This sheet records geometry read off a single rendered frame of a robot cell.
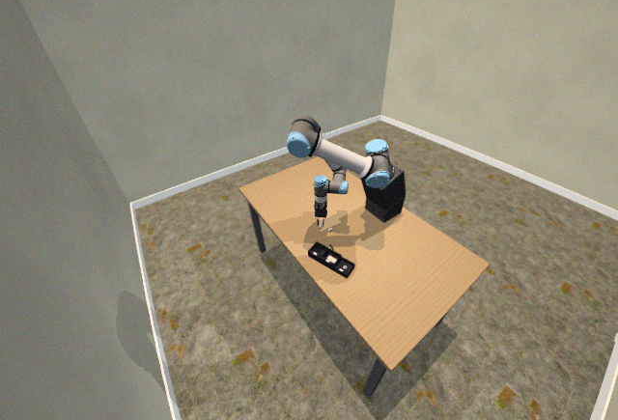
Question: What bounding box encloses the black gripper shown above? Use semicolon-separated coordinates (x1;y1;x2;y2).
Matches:
314;193;327;226

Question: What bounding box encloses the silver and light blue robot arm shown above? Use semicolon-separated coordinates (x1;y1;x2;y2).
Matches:
287;115;395;198

